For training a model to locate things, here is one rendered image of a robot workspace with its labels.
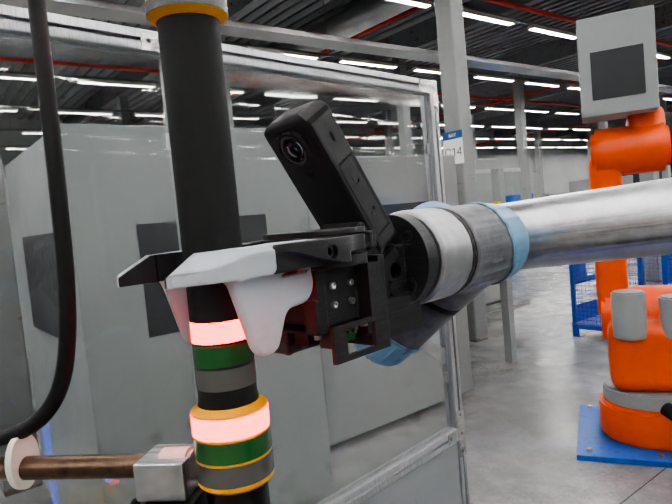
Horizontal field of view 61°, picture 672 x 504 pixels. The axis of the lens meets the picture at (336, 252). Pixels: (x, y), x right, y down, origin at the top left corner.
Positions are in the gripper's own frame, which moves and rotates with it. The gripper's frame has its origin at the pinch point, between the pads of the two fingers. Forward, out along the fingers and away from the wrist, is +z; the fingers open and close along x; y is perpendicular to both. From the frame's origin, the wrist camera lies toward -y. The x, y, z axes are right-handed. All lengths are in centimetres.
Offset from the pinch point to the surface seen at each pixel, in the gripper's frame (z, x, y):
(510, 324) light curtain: -521, 260, 125
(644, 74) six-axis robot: -379, 82, -71
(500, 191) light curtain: -520, 260, -11
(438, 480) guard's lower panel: -118, 71, 78
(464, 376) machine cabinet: -405, 245, 146
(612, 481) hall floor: -319, 95, 166
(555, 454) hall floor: -336, 136, 166
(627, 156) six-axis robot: -385, 96, -23
